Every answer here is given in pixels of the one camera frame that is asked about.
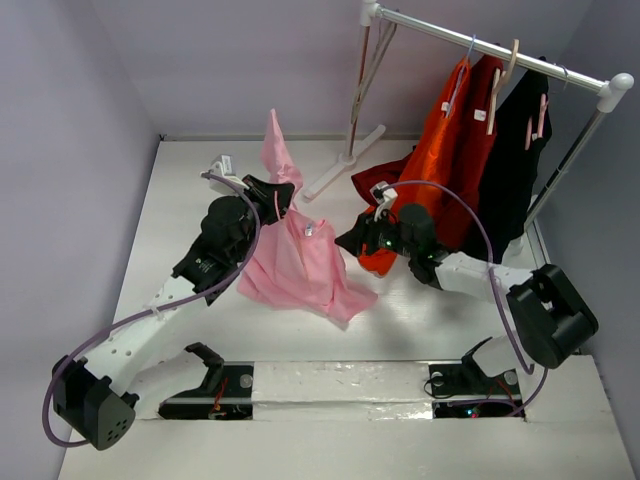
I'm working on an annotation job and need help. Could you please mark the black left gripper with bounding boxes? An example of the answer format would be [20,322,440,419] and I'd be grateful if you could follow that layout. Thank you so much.
[230,175,293,263]

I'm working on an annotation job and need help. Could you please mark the pink t shirt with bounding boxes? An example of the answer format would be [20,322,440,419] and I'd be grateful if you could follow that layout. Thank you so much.
[236,108,379,324]

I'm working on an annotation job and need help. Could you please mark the pink wire hanger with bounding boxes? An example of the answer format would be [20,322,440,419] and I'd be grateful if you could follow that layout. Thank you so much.
[274,191,285,222]

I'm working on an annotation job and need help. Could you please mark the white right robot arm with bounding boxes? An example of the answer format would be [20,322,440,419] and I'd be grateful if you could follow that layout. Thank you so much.
[335,204,599,370]

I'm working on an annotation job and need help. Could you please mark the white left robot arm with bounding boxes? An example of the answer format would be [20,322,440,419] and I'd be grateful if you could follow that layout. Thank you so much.
[41,172,295,451]

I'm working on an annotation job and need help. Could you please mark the orange t shirt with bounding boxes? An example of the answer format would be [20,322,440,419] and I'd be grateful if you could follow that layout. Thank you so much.
[351,60,471,276]

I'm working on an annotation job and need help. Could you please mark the dark red t shirt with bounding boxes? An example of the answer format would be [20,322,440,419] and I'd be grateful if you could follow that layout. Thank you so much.
[350,54,504,251]

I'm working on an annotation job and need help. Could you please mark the grey velvet hanger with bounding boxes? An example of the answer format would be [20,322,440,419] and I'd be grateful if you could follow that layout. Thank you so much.
[350,22,397,123]

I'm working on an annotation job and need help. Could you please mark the black t shirt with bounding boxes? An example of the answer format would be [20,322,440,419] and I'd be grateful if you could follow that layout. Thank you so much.
[477,71,552,263]

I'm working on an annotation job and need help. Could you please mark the wooden hanger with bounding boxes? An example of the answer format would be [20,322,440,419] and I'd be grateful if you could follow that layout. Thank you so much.
[486,38,520,136]

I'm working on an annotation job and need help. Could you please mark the pink clip hanger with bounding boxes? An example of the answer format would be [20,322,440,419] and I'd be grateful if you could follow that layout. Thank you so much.
[524,94,549,151]

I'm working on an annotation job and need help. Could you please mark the white metal clothes rack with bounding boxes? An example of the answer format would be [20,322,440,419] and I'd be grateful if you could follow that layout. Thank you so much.
[302,1,635,229]

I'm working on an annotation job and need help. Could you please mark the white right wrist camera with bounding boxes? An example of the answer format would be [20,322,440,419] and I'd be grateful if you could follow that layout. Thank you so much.
[370,181,398,221]

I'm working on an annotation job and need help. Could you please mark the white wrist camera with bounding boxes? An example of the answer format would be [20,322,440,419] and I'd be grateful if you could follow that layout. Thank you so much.
[201,154,247,195]
[370,181,398,221]

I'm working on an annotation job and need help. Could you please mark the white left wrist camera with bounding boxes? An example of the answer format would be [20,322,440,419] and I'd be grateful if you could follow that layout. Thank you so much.
[201,154,247,195]

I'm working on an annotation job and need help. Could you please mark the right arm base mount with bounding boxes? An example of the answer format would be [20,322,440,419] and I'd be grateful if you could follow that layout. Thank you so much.
[423,338,523,419]

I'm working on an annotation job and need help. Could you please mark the blue wire hanger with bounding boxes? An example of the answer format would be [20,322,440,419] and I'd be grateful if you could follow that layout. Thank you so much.
[445,34,477,118]

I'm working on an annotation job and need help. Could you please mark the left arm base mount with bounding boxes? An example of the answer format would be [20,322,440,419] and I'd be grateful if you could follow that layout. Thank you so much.
[158,342,254,421]

